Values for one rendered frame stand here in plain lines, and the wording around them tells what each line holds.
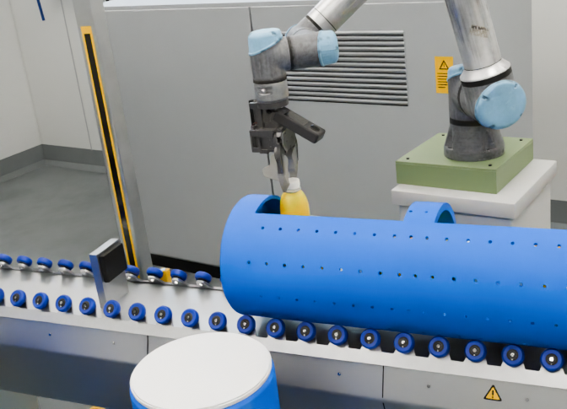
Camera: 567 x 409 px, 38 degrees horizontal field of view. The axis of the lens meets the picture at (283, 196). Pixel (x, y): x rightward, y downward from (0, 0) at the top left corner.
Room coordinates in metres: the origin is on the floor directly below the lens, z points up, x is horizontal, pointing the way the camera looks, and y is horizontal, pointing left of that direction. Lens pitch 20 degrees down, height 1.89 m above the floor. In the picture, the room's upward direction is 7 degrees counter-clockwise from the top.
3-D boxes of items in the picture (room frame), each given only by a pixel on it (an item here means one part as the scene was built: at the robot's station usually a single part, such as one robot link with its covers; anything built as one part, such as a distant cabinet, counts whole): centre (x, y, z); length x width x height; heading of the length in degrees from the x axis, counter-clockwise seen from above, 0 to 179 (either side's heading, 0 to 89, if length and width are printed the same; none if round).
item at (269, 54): (1.80, -0.01, 1.55); 0.09 x 0.08 x 0.11; 96
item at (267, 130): (1.80, 0.00, 1.39); 0.09 x 0.08 x 0.12; 64
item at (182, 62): (3.86, -0.10, 0.72); 2.15 x 0.54 x 1.45; 53
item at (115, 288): (1.96, 0.47, 1.00); 0.10 x 0.04 x 0.15; 154
